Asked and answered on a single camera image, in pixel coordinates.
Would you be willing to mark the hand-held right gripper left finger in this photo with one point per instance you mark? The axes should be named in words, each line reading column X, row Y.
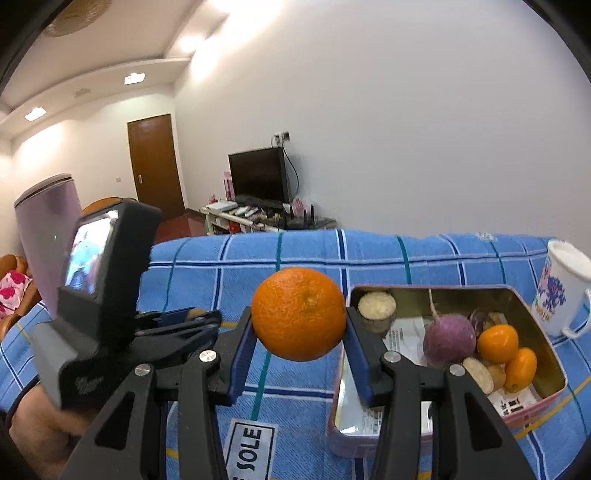
column 242, row 355

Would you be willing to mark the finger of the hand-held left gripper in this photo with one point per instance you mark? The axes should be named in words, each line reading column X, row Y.
column 175, row 316
column 184, row 337

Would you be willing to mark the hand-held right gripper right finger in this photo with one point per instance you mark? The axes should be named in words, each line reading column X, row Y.
column 360, row 360

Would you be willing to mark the short cut taro piece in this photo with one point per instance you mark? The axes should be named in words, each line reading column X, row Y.
column 377, row 307

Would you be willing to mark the large orange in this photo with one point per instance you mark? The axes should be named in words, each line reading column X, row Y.
column 300, row 314

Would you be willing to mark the purple radish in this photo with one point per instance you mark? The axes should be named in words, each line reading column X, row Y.
column 448, row 341

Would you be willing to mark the tall striped taro piece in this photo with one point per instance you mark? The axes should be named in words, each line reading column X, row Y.
column 478, row 374

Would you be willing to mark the pink tin box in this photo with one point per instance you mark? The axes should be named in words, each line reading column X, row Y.
column 461, row 295

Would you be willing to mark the round mandarin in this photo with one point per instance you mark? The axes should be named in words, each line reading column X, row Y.
column 497, row 344

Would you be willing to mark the small oval kumquat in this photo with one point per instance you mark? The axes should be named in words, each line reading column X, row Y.
column 521, row 369

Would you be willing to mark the person's left hand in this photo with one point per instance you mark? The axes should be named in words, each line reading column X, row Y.
column 46, row 424

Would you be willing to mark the printed paper sheet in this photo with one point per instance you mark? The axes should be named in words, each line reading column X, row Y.
column 406, row 332

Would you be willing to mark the orange leather armchair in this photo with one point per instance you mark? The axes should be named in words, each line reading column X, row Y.
column 99, row 205

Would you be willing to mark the pink tall cylinder container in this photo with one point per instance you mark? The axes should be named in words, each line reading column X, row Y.
column 46, row 230

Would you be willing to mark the pink flowered cushion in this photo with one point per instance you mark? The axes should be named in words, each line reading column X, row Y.
column 14, row 290

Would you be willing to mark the white television stand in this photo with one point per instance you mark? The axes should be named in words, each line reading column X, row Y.
column 221, row 221

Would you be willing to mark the blue plaid blanket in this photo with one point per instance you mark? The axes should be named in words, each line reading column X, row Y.
column 300, row 249

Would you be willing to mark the flat white box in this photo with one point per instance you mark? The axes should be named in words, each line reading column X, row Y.
column 223, row 205

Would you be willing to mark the brown wooden door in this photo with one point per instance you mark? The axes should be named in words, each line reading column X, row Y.
column 157, row 166

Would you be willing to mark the pink carton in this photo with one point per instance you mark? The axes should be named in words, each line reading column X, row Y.
column 228, row 184

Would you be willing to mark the black television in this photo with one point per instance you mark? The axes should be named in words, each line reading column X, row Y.
column 256, row 175

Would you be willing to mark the square ceiling light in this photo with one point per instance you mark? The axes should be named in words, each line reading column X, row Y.
column 35, row 114
column 134, row 78

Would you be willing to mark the ceiling air vent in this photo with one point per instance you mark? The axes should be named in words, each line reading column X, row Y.
column 81, row 92

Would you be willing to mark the white floral mug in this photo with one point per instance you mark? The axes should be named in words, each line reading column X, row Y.
column 563, row 286

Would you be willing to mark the round ceiling lamp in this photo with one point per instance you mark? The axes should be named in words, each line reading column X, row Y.
column 78, row 16

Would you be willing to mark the wall power outlet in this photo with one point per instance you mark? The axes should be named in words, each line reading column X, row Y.
column 281, row 137

